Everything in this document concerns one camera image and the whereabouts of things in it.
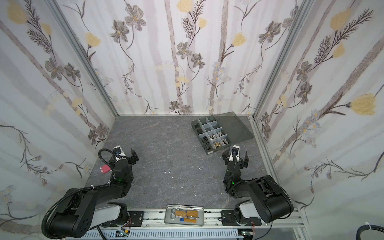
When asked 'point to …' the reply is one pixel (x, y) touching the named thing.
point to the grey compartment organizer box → (216, 131)
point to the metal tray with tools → (184, 214)
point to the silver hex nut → (224, 141)
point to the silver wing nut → (213, 137)
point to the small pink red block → (105, 168)
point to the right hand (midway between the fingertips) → (236, 148)
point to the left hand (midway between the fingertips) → (120, 147)
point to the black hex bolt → (199, 129)
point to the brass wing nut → (217, 144)
